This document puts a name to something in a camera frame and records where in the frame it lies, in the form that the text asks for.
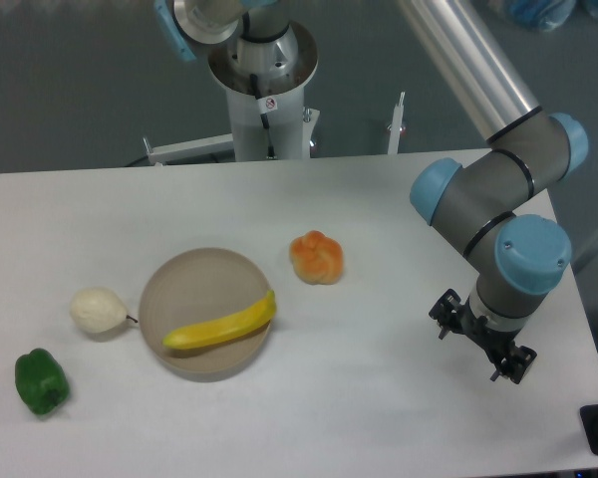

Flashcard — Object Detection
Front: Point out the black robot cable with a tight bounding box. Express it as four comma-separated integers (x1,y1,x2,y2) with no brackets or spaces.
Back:
240,12,278,159

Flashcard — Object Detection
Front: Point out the white metal bracket left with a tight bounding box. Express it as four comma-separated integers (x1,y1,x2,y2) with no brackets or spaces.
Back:
143,133,233,165

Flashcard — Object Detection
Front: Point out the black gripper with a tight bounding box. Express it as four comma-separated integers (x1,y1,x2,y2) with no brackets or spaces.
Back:
429,289,537,384

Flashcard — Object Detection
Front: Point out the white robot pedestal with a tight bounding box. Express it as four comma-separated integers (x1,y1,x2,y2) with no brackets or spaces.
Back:
208,21,318,162

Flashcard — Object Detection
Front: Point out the white metal bracket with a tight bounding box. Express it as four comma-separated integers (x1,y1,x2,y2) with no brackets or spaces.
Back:
143,133,233,165
386,91,406,155

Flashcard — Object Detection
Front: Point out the green bell pepper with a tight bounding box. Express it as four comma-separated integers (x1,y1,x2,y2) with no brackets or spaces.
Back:
14,349,71,416

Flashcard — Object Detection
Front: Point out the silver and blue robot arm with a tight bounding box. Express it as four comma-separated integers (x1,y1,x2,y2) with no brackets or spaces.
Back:
153,1,588,382

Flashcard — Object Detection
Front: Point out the yellow banana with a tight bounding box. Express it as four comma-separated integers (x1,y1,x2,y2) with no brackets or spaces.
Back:
161,290,277,351

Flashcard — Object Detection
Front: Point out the blue plastic bag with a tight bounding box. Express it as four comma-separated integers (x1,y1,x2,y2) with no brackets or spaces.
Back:
503,0,577,32

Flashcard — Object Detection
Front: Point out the orange knotted bread roll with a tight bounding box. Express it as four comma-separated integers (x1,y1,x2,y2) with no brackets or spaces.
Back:
289,230,344,285

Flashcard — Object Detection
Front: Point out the white metal bracket right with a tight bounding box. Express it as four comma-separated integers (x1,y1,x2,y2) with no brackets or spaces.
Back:
386,91,406,155

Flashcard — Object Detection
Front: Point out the beige round plate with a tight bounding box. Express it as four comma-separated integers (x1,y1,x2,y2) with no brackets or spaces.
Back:
139,248,272,382

